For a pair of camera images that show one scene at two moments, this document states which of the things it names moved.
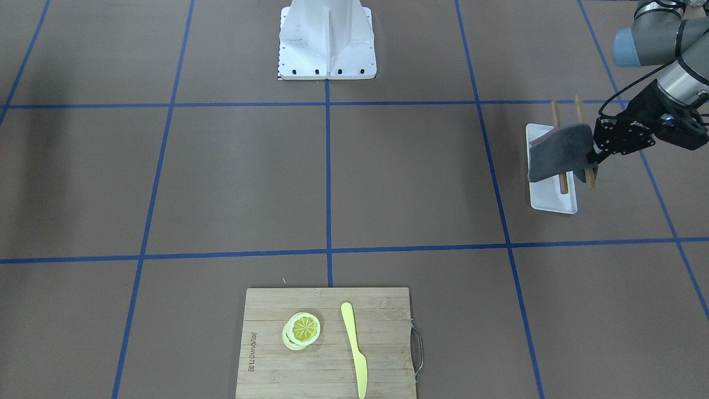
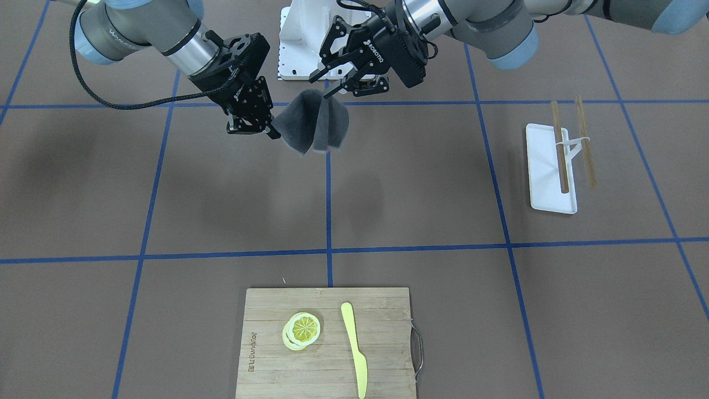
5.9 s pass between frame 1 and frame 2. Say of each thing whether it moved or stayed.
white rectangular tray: stayed
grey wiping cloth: moved
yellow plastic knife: stayed
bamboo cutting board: stayed
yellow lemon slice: stayed
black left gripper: moved
